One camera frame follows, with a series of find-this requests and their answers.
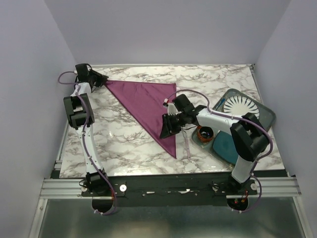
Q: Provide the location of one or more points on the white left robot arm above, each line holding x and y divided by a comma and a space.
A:
80, 117

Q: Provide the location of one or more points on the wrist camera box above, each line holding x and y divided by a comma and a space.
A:
183, 104
82, 71

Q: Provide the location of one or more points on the white blue striped plate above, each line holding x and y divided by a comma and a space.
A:
240, 105

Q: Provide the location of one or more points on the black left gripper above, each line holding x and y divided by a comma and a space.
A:
100, 77

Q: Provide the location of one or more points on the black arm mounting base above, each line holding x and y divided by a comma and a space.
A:
199, 189

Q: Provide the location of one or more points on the green floral serving tray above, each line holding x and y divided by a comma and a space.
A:
267, 118

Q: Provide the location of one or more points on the pink handled steel knife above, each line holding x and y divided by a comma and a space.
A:
184, 133

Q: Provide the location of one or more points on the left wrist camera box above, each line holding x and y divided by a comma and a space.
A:
82, 71

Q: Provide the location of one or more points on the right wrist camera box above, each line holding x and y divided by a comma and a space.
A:
183, 104

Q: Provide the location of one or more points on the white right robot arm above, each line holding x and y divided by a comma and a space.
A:
249, 137

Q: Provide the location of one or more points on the purple cloth napkin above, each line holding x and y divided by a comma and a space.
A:
144, 101

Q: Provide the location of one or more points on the teal square plate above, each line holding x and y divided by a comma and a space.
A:
224, 147

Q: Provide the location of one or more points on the orange patterned mug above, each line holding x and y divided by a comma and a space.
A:
205, 134

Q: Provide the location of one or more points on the aluminium frame rail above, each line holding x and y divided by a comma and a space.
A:
70, 188

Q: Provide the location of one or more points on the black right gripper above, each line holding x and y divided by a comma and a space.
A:
168, 128

